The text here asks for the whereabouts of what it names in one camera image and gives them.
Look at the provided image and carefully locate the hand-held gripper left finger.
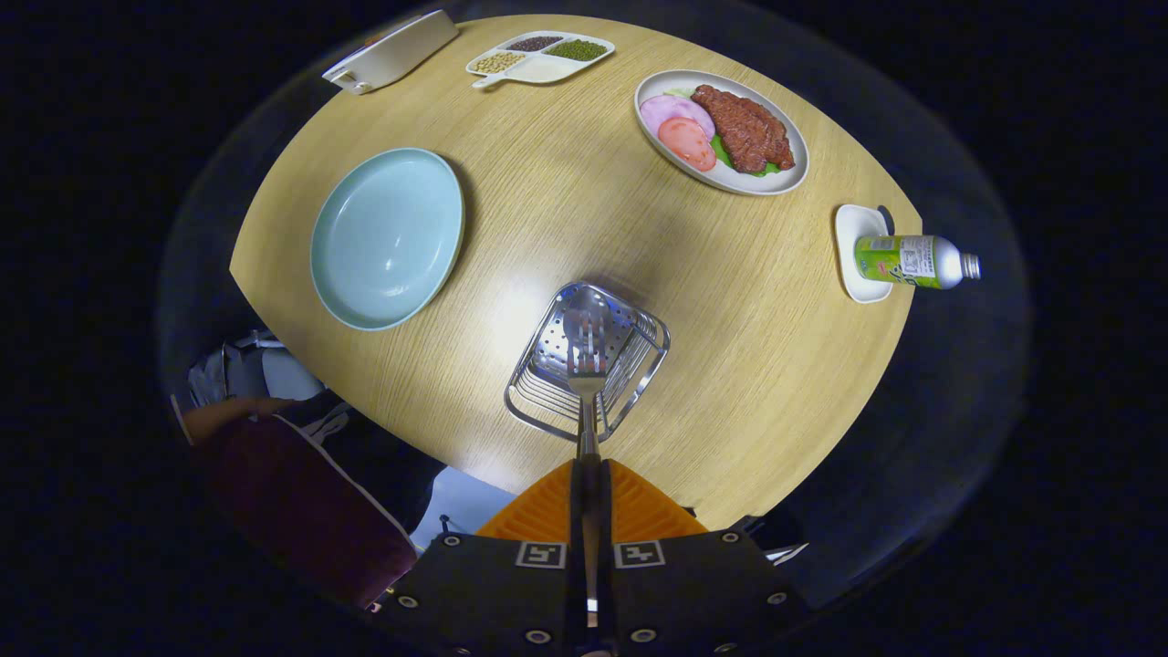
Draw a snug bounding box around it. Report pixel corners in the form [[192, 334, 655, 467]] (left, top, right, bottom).
[[374, 458, 586, 654]]

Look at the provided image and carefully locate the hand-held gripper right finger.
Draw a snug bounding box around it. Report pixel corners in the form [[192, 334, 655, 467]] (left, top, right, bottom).
[[598, 458, 813, 654]]

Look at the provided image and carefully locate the fork with brown handle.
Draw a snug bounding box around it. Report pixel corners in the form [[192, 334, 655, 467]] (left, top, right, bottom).
[[564, 308, 610, 651]]

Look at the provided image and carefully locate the black clothing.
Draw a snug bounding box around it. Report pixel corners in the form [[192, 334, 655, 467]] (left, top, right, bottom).
[[292, 401, 450, 539]]

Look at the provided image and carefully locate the dark red clothing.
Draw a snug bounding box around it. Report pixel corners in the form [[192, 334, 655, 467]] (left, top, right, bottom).
[[187, 415, 419, 610]]

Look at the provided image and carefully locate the light blue plate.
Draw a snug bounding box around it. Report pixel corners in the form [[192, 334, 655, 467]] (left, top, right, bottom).
[[309, 148, 465, 331]]

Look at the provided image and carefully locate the grey bag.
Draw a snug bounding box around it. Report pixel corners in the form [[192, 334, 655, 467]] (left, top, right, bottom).
[[187, 330, 325, 407]]

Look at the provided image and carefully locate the white oval food plate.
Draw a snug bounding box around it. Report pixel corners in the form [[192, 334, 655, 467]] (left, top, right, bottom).
[[633, 69, 810, 196]]

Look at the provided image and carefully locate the small white coaster dish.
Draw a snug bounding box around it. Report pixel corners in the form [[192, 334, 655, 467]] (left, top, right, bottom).
[[835, 203, 893, 304]]

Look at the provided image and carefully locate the green lettuce leaf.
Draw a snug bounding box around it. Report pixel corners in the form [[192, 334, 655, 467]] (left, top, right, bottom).
[[664, 87, 782, 177]]

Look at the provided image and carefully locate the salmon red ham slice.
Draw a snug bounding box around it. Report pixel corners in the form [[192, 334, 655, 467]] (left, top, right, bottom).
[[657, 116, 718, 173]]

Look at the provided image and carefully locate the silver bottle with green label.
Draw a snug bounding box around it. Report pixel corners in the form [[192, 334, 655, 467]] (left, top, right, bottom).
[[854, 234, 983, 290]]

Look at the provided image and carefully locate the pale pink ham slice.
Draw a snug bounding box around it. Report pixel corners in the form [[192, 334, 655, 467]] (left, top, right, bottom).
[[639, 94, 716, 142]]

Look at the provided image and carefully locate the brown steak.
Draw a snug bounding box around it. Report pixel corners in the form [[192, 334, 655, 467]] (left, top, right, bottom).
[[691, 84, 796, 175]]

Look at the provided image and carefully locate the white divided tray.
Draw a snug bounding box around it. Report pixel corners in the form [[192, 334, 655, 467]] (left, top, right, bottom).
[[465, 32, 616, 89]]

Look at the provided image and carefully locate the white toaster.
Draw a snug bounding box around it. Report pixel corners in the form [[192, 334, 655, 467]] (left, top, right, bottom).
[[321, 9, 460, 96]]

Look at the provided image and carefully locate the metal wire basket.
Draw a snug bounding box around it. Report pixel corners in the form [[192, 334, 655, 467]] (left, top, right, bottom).
[[504, 281, 672, 444]]

